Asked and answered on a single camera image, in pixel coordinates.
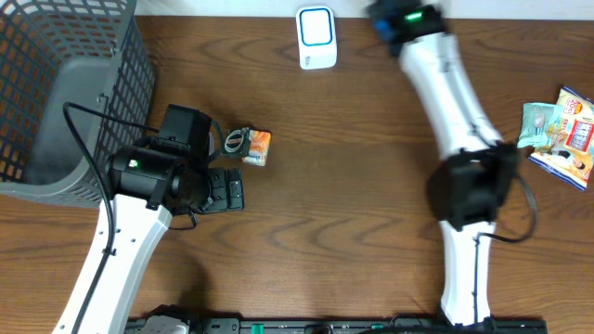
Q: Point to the white barcode scanner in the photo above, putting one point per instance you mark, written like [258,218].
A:
[317,39]

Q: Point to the light green snack packet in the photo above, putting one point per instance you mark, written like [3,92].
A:
[538,125]

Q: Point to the large beige snack bag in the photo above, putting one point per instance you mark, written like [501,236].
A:
[569,152]

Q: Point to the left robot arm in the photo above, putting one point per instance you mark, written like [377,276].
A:
[143,187]

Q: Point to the dark green round-logo packet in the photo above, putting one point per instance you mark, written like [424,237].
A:
[237,143]

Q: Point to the orange small snack packet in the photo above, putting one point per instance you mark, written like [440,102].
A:
[258,148]

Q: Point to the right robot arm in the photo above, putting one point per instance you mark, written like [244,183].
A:
[476,167]

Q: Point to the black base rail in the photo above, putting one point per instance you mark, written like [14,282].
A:
[404,324]

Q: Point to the dark grey mesh plastic basket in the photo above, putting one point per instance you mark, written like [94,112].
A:
[89,52]

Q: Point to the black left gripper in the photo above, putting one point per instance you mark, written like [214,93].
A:
[227,188]

